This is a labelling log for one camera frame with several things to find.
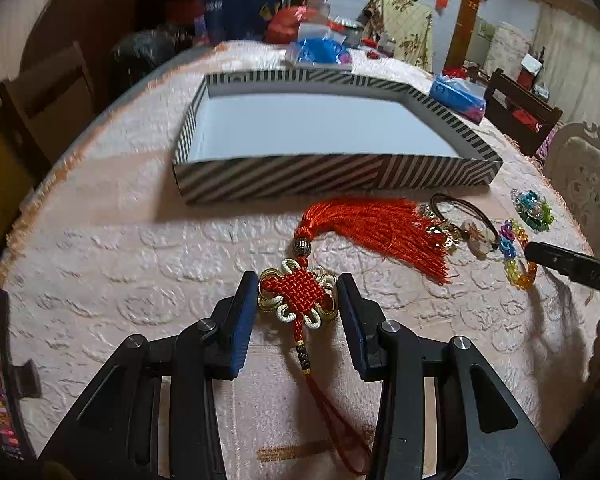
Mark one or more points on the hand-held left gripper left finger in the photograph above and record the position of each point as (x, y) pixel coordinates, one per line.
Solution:
(242, 320)

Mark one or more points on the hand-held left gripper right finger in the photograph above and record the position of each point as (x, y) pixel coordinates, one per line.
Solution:
(352, 320)

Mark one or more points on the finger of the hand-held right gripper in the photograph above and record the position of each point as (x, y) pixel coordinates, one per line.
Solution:
(570, 265)

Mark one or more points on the red knot tassel ornament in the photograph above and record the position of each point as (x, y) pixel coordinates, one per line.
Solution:
(300, 295)

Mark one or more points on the striped cardboard box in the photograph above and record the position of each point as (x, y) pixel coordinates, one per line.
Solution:
(280, 180)

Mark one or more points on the white ornate chair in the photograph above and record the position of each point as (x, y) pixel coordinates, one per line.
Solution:
(585, 175)

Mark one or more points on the pink embossed tablecloth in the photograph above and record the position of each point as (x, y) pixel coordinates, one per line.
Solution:
(130, 260)

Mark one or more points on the dark wooden chair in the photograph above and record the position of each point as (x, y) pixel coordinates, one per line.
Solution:
(520, 110)

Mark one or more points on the blue tissue pack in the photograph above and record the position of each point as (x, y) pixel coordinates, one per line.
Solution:
(320, 52)
(455, 95)

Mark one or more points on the lace-covered appliance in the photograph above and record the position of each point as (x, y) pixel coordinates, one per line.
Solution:
(510, 45)

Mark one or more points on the black plastic bag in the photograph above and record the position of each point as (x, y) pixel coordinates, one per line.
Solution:
(145, 55)

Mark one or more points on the metal pot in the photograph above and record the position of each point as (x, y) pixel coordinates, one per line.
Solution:
(352, 35)

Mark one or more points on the floral hanging garment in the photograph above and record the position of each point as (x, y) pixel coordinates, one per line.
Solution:
(405, 30)

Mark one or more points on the brown wooden chair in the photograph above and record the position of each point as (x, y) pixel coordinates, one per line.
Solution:
(45, 105)

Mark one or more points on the red plastic bag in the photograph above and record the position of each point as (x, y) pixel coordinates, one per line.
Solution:
(285, 25)

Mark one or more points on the blue shopping bag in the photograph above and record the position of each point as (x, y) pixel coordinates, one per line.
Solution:
(240, 5)

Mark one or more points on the brown rounded furniture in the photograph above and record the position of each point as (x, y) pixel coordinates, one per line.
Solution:
(80, 10)

